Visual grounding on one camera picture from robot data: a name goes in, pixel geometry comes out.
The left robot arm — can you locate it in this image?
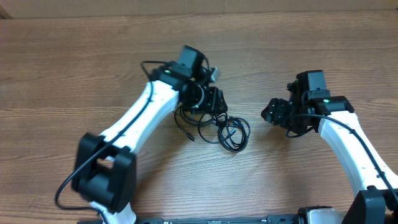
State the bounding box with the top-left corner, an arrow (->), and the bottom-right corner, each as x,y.
71,45 -> 227,223

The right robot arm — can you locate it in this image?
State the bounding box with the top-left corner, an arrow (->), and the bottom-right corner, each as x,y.
261,70 -> 397,223

